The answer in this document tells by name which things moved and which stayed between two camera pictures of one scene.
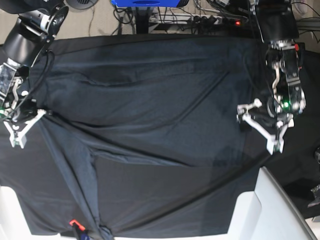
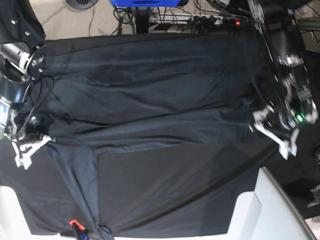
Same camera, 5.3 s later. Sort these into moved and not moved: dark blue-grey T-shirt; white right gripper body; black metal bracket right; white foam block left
Moved: white right gripper body
Not moved: black metal bracket right; dark blue-grey T-shirt; white foam block left
